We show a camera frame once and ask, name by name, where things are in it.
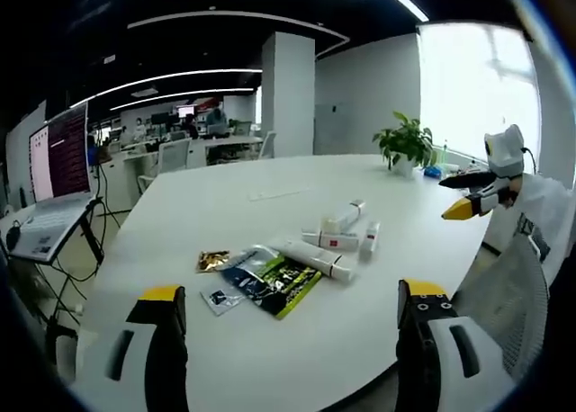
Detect small white skincare bottle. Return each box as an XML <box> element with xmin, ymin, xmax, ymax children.
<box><xmin>357</xmin><ymin>219</ymin><xmax>382</xmax><ymax>262</ymax></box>

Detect small cream skincare jar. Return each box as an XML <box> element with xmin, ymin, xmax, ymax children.
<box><xmin>319</xmin><ymin>217</ymin><xmax>344</xmax><ymax>237</ymax></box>

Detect open laptop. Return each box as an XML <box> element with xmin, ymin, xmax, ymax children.
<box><xmin>7</xmin><ymin>98</ymin><xmax>98</xmax><ymax>264</ymax></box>

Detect white skincare box red label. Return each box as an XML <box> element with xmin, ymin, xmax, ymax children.
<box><xmin>300</xmin><ymin>228</ymin><xmax>362</xmax><ymax>252</ymax></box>

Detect small grey skincare sachet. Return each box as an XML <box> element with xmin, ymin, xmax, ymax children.
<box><xmin>199</xmin><ymin>282</ymin><xmax>248</xmax><ymax>318</ymax></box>

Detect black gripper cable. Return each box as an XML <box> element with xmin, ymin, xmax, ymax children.
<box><xmin>520</xmin><ymin>145</ymin><xmax>537</xmax><ymax>175</ymax></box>

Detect green black skincare sachet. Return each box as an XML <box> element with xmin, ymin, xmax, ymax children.
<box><xmin>251</xmin><ymin>254</ymin><xmax>324</xmax><ymax>320</ymax></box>

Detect dark blue skincare sachet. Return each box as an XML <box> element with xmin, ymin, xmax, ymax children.
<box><xmin>219</xmin><ymin>245</ymin><xmax>285</xmax><ymax>306</ymax></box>

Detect white mesh office chair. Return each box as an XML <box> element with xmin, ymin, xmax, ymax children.
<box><xmin>449</xmin><ymin>229</ymin><xmax>552</xmax><ymax>382</ymax></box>

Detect potted green plant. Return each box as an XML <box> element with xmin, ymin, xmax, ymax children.
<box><xmin>372</xmin><ymin>111</ymin><xmax>438</xmax><ymax>179</ymax></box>

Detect gold skincare sachet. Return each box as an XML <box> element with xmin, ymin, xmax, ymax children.
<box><xmin>193</xmin><ymin>249</ymin><xmax>231</xmax><ymax>274</ymax></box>

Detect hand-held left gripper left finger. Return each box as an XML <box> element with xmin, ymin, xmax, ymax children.
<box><xmin>70</xmin><ymin>284</ymin><xmax>190</xmax><ymax>412</ymax></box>

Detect long white skincare tube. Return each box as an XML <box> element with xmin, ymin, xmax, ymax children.
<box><xmin>333</xmin><ymin>198</ymin><xmax>368</xmax><ymax>228</ymax></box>

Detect black laptop stand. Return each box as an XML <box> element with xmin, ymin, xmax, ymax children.
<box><xmin>40</xmin><ymin>195</ymin><xmax>107</xmax><ymax>336</ymax></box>

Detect large white skincare tube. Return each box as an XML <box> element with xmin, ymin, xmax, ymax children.
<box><xmin>279</xmin><ymin>237</ymin><xmax>357</xmax><ymax>283</ymax></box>

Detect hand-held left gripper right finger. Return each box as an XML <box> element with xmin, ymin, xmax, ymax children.
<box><xmin>394</xmin><ymin>277</ymin><xmax>510</xmax><ymax>412</ymax></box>

